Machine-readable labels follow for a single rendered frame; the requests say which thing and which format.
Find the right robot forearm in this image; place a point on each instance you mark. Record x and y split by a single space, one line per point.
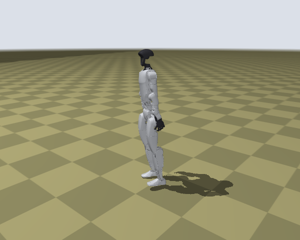
143 105

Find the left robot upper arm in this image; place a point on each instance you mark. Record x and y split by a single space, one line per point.
152 78

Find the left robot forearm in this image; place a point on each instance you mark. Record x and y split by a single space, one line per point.
155 107

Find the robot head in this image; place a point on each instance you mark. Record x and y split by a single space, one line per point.
145 54

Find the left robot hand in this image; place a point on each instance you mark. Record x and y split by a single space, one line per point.
159 124

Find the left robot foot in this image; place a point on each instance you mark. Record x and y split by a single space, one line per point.
156 182

